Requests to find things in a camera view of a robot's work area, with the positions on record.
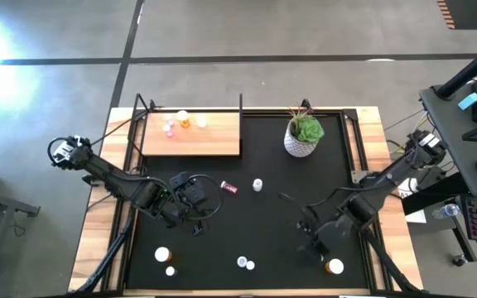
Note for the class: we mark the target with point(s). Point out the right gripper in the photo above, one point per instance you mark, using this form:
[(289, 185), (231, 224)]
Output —
[(315, 242)]

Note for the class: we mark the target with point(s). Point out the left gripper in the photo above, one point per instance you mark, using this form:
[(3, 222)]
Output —
[(176, 211)]

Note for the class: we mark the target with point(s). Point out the orange pill bottle white cap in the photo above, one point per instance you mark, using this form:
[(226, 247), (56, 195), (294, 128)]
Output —
[(183, 117), (335, 266), (162, 254)]

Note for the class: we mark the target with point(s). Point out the large white plastic bottle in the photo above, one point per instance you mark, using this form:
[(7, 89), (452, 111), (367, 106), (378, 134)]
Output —
[(242, 261)]

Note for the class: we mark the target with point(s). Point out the pink vial white cap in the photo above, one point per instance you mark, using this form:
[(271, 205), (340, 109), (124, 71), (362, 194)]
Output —
[(167, 131)]

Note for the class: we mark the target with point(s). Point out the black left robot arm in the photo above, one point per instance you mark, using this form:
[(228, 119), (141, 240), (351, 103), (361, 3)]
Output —
[(110, 178)]

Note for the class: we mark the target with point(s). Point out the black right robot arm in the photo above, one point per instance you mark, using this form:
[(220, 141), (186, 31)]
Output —
[(387, 176)]

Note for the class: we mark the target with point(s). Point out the small vial red pills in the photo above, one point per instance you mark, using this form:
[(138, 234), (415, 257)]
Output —
[(229, 187)]

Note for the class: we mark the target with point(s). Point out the black table mat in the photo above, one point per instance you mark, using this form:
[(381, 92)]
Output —
[(255, 232)]

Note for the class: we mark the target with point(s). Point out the white paper sheet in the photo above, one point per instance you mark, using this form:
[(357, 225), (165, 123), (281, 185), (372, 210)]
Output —
[(415, 216)]

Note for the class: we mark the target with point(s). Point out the white label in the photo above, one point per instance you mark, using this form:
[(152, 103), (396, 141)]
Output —
[(408, 185)]

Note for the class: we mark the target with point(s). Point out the succulent in patterned white pot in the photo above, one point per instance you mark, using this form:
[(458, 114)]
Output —
[(304, 132)]

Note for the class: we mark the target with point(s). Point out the clear water bottle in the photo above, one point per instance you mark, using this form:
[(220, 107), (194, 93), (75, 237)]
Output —
[(445, 211)]

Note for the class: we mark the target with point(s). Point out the black caster wheel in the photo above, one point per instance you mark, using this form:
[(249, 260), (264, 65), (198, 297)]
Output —
[(458, 260)]

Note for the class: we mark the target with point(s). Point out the dark grey desk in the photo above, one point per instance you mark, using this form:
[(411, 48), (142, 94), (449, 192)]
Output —
[(449, 136)]

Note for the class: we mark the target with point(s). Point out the blue sticky note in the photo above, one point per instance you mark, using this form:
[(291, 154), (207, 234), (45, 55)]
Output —
[(469, 101)]

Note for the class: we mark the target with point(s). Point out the black pole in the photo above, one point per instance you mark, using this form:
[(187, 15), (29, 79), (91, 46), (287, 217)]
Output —
[(470, 70)]

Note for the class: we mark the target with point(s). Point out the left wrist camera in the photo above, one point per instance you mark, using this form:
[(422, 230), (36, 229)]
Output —
[(194, 193)]

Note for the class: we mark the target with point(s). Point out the black table frame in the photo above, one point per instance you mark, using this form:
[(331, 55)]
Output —
[(108, 255)]

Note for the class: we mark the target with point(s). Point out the black shelf frame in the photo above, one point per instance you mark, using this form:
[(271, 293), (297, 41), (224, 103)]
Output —
[(241, 124)]

